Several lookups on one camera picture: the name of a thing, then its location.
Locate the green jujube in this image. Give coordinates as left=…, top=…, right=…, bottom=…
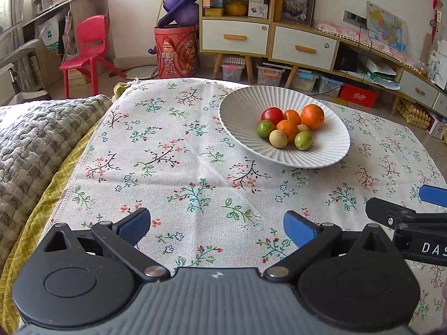
left=294, top=131, right=314, bottom=150
left=257, top=119, right=276, bottom=138

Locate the brown longan fruit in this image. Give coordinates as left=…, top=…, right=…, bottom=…
left=297, top=124, right=311, bottom=132
left=269, top=129, right=288, bottom=149

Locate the small mandarin orange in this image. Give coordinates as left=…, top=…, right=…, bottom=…
left=276, top=119, right=299, bottom=144

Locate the large orange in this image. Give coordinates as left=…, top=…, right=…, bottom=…
left=300, top=104, right=325, bottom=131

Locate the yellow patterned cloth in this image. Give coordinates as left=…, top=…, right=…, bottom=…
left=1, top=82, right=144, bottom=332

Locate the small orange tomato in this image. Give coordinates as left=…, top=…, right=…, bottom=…
left=283, top=110, right=301, bottom=126

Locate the red box under sideboard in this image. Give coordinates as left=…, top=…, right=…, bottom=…
left=339, top=84, right=378, bottom=108

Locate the red tomato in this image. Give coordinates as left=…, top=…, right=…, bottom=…
left=261, top=107, right=284, bottom=126

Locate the white ribbed plate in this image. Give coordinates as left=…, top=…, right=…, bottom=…
left=219, top=85, right=351, bottom=169

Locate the long low wooden sideboard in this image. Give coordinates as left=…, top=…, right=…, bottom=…
left=313, top=20, right=446, bottom=117

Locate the black box in sideboard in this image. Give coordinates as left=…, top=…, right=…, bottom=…
left=333, top=43, right=359, bottom=72

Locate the clear storage bin orange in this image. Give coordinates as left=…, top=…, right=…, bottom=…
left=257, top=66, right=285, bottom=86

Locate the colourful map poster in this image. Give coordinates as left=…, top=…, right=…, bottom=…
left=367, top=2, right=408, bottom=53

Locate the clear storage bin pink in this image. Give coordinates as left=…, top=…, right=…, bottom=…
left=221, top=57, right=246, bottom=82

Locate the grey office chair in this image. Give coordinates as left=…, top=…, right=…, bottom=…
left=1, top=39, right=48, bottom=106

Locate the red decorated bucket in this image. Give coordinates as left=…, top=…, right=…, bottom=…
left=154, top=25, right=199, bottom=79

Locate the red plastic chair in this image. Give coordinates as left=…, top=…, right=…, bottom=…
left=59, top=15, right=127, bottom=99

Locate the wooden shelf cabinet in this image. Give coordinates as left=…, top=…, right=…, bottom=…
left=199, top=0, right=339, bottom=87

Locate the purple plush toy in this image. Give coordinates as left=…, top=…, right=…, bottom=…
left=157, top=0, right=199, bottom=28

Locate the white box on shelf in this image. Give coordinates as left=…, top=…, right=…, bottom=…
left=248, top=0, right=269, bottom=19

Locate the yellow pot on shelf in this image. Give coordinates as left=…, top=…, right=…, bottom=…
left=225, top=0, right=249, bottom=17

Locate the wooden desk shelf unit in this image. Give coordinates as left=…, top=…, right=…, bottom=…
left=23, top=0, right=108, bottom=88

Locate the wall power socket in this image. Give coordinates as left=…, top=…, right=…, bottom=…
left=343, top=10, right=367, bottom=27

